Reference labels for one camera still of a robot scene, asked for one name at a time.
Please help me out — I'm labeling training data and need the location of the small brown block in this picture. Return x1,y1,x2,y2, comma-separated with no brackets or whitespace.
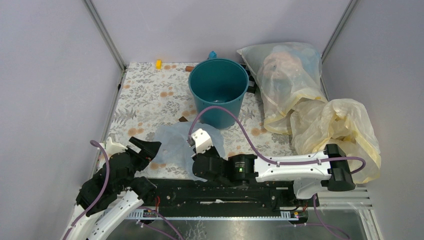
178,116,188,122

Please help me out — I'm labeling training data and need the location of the floral patterned table cloth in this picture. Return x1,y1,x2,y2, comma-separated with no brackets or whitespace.
108,62,296,179

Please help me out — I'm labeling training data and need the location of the small brown cylinder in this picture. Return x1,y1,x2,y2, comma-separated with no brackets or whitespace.
185,66,195,72

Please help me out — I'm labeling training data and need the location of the white slotted cable duct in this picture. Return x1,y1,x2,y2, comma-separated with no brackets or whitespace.
125,206,299,221

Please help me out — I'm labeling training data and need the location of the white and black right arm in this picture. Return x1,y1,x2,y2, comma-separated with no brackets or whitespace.
192,143,356,206

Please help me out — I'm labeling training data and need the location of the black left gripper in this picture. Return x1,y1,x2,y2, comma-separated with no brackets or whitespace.
118,136,162,191

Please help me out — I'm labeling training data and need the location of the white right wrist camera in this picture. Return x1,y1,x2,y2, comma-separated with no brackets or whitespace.
187,128,214,156

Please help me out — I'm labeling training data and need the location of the clear bag with stuffed items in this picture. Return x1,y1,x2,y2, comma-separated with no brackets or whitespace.
236,42,328,134

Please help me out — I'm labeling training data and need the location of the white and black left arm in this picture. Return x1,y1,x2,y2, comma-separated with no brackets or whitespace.
61,137,162,240

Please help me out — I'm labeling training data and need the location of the light blue plastic trash bag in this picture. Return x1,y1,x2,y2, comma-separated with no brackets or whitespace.
153,121,205,182

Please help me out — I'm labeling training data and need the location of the blue object behind bin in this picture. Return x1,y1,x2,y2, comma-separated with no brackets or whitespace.
207,51,217,60

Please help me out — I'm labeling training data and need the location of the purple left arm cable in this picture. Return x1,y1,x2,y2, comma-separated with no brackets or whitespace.
62,140,111,240

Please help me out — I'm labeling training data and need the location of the small yellow block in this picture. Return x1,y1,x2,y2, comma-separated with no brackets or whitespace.
155,59,162,70

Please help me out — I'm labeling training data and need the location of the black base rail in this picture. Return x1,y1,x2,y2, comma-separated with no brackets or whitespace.
143,178,314,212

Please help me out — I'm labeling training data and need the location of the teal plastic trash bin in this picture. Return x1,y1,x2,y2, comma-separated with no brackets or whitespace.
188,58,249,117

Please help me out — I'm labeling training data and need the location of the yellowish crumpled plastic bag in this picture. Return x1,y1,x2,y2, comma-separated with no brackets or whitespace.
290,98,381,184

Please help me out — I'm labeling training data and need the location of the black white checkered board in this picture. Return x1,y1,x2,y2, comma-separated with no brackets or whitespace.
240,63,257,94

